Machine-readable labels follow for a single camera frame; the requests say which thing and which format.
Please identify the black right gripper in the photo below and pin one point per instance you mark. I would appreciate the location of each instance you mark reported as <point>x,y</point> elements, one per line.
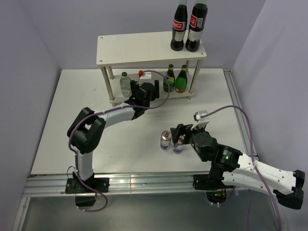
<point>176,132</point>

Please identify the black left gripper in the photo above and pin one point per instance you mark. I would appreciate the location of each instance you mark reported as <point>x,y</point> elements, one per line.
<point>133,88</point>

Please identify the silver blue can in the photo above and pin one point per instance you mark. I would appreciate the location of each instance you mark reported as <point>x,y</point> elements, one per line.
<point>179,145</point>
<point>165,140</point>

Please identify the clear bottle green cap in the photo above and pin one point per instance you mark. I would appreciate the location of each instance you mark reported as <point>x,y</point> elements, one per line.
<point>125,85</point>

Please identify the green glass bottle yellow label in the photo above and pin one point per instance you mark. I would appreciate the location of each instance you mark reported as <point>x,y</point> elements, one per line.
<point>169,81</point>

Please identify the green glass bottle red label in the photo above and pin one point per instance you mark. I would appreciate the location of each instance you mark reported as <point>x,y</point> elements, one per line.
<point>181,80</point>

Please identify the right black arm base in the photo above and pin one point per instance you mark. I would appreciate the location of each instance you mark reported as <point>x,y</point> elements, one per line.
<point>216,193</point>

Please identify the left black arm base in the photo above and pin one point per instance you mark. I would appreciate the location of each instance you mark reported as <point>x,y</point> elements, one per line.
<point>74,186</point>

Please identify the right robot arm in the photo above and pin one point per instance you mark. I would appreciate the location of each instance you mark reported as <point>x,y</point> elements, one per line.
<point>231,167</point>

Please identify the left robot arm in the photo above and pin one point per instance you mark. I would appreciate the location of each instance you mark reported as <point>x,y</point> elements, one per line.
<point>86,131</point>

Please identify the white two-tier shelf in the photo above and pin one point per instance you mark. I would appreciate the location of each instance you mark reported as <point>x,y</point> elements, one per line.
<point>140,50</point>

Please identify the left cola bottle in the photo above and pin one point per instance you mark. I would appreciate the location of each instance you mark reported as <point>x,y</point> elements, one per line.
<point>179,26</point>

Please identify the cola bottle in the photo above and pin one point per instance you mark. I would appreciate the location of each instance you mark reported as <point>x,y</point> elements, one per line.
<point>196,25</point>
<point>179,26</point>

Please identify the right cola bottle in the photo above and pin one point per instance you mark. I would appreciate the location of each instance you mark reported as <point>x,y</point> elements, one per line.
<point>196,25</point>

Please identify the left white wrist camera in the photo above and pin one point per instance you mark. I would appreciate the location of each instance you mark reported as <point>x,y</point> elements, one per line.
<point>144,77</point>

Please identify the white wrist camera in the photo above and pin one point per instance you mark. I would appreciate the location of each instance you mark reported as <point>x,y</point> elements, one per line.
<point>144,77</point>
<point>201,120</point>

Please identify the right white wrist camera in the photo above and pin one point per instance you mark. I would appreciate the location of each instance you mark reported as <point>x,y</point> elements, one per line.
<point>201,120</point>

